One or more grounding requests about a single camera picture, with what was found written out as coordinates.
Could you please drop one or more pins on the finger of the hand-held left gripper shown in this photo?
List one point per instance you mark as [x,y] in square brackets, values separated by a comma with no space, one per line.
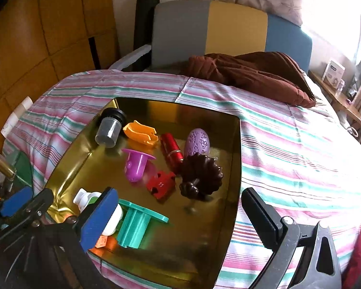
[40,203]
[16,201]

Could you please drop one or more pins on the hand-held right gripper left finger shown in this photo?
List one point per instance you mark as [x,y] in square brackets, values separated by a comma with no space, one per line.
[99,216]

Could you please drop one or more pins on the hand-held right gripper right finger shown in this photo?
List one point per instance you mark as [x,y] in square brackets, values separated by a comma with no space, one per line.
[261,216]

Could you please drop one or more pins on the green and white toy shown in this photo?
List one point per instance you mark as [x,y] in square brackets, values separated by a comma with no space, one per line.
[84,197]

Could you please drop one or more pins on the orange ribbed plastic toy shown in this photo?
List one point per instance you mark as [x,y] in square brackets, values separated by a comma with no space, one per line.
[103,242]

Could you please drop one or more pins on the teal plastic mould toy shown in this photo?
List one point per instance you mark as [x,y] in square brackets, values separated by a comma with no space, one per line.
[135,222]

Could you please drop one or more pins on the magenta plastic cup toy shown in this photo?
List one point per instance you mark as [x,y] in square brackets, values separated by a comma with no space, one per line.
[134,165]

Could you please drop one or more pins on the red puzzle piece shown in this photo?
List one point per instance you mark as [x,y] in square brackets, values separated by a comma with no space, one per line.
[161,185]

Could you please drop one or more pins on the brown turkey toy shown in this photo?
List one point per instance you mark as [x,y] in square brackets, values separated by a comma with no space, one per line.
[203,173]

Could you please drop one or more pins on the clear jar with black lid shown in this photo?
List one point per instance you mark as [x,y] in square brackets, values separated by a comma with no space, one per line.
[108,131]

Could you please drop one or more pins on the gold metal tin box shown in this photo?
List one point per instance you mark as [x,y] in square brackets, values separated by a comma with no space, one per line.
[204,144]

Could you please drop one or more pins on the orange plastic scoop toy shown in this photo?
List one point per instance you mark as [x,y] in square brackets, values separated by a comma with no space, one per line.
[138,132]

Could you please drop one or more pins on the red cylinder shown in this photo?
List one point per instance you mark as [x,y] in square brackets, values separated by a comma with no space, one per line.
[170,149]

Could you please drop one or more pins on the purple patterned egg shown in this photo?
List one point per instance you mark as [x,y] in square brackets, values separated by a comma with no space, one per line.
[197,143]

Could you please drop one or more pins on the green board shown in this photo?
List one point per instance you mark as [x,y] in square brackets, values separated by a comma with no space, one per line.
[24,168]

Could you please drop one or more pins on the brass cylinder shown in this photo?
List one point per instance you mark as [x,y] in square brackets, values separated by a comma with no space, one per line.
[4,165]

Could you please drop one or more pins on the striped bed sheet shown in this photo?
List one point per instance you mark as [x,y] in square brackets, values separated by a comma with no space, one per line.
[288,171]

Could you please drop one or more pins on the white cardboard tube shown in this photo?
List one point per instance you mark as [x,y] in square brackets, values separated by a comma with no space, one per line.
[18,114]

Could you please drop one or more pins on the white pillow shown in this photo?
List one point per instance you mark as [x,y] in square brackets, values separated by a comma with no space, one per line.
[322,105]

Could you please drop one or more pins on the brown quilt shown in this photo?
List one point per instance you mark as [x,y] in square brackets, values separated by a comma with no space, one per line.
[258,75]

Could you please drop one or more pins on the wooden shelf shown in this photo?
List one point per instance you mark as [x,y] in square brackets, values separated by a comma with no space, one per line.
[331,93]

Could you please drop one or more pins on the white carton box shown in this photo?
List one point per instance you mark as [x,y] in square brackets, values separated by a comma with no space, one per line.
[334,72]

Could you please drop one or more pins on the grey yellow blue headboard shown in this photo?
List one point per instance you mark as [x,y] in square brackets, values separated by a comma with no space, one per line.
[228,27]

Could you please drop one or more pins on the black rolled mat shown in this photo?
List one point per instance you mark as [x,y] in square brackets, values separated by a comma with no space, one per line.
[146,21]

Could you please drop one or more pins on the window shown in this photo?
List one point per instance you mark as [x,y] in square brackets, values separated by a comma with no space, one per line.
[328,6]

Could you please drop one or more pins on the white bed rail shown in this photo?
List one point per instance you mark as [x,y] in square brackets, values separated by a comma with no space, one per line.
[129,57]

